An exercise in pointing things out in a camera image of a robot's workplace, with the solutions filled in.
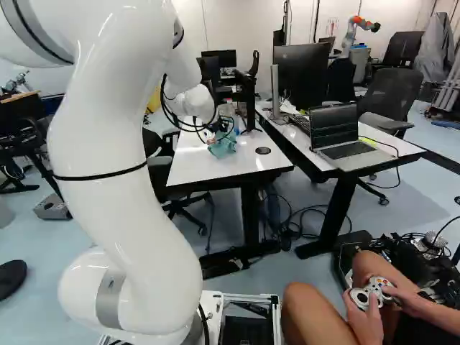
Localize green towel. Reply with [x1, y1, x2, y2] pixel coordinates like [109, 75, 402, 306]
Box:
[208, 130, 240, 160]

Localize black keyboard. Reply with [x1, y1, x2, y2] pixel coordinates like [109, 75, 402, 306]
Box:
[287, 112, 312, 137]

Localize large black monitor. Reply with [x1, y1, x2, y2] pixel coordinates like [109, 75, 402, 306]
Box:
[270, 42, 331, 121]

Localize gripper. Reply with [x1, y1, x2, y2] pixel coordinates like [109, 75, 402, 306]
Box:
[206, 119, 231, 145]

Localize person's legs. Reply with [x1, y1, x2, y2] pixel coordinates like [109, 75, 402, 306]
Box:
[281, 249, 409, 345]

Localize white table with laptop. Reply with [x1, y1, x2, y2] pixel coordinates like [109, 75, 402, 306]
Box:
[255, 96, 428, 260]

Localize grey box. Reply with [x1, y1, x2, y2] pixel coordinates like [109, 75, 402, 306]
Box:
[33, 193, 74, 221]

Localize black mesh office chair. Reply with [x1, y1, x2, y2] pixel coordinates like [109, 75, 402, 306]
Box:
[354, 67, 426, 206]

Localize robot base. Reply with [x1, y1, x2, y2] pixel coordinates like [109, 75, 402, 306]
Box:
[98, 288, 284, 345]

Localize white game controller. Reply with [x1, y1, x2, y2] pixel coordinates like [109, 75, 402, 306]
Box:
[348, 274, 403, 312]

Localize black monitor on stand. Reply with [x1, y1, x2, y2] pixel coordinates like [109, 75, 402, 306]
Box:
[232, 67, 265, 137]

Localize grey open laptop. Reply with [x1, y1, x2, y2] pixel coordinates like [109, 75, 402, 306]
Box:
[308, 101, 400, 162]

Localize person's right hand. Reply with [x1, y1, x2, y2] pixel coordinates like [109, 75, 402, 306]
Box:
[385, 282, 434, 319]

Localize person's left hand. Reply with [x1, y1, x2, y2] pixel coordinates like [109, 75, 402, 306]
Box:
[341, 287, 383, 334]

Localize white table with black legs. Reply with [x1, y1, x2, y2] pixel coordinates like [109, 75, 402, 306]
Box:
[165, 103, 295, 281]

